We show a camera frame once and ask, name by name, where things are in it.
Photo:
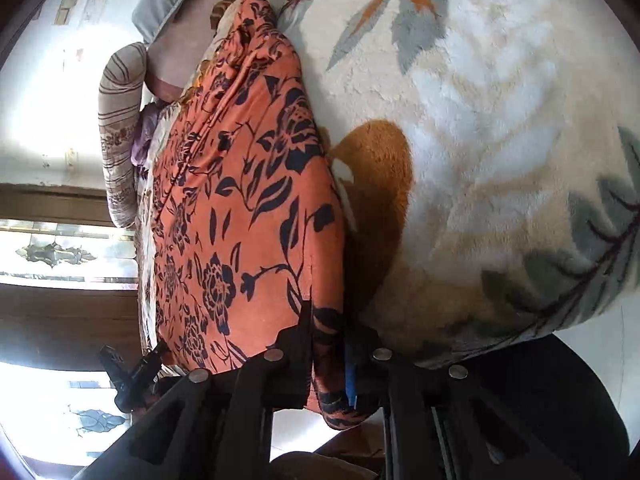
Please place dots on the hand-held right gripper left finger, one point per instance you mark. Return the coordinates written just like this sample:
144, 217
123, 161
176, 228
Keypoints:
295, 360

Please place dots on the brown wooden window frame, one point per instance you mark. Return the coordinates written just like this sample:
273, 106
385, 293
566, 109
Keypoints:
60, 325

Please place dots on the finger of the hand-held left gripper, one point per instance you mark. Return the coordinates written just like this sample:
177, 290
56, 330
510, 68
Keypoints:
131, 377

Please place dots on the grey pillow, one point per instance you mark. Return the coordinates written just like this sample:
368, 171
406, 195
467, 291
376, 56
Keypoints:
160, 0

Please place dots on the orange black floral cloth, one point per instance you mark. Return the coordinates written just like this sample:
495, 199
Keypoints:
250, 210

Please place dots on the cream leaf print fleece blanket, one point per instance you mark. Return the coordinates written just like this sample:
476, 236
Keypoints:
475, 135

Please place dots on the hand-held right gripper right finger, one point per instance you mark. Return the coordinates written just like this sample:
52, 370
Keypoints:
351, 385

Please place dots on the mauve pillow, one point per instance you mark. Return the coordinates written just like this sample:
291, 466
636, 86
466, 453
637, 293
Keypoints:
175, 60

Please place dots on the purple cloth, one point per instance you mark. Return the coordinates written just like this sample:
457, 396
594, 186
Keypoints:
145, 135

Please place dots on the striped beige bolster pillow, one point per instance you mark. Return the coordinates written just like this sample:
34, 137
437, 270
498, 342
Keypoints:
117, 125

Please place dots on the patterned glass window pane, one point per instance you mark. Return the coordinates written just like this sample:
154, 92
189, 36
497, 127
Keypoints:
45, 410
60, 255

